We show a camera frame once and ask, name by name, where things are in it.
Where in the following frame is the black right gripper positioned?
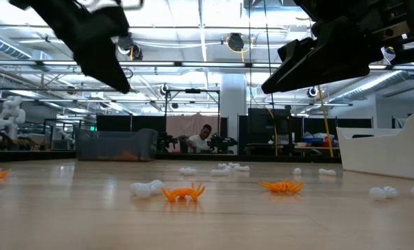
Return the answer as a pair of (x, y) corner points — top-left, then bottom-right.
(261, 0), (414, 94)

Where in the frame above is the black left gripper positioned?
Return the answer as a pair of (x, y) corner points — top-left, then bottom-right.
(28, 0), (131, 94)

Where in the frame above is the small white background robot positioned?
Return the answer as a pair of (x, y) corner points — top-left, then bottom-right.
(57, 128), (76, 145)

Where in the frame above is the dark grey plastic bin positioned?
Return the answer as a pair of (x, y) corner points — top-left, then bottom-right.
(74, 128), (158, 162)

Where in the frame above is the cluttered background workbench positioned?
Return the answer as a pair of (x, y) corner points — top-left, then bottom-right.
(293, 131), (340, 157)

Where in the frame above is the pink backdrop cloth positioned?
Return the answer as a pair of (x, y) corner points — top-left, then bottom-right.
(165, 113), (221, 153)

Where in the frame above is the long ceiling light strip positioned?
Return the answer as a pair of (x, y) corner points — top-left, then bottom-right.
(0, 59), (414, 70)

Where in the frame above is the large white background robot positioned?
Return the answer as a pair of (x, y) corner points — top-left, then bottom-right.
(0, 96), (26, 140)

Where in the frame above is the person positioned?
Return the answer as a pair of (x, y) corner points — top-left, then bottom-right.
(187, 124), (213, 153)

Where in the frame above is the white plastic bin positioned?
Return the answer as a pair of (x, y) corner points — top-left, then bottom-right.
(336, 110), (414, 181)

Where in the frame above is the silver ventilation duct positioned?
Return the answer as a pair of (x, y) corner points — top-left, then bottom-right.
(0, 33), (33, 60)
(331, 69), (408, 101)

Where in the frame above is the yellow background post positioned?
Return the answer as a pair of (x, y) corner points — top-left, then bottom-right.
(317, 85), (335, 158)

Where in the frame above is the yellow hanging cable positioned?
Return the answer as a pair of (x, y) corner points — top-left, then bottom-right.
(267, 109), (279, 157)

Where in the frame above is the black background rig frame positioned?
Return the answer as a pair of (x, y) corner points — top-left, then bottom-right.
(163, 88), (222, 153)

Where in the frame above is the black table frame rail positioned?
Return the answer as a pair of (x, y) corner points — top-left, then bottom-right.
(0, 149), (343, 163)

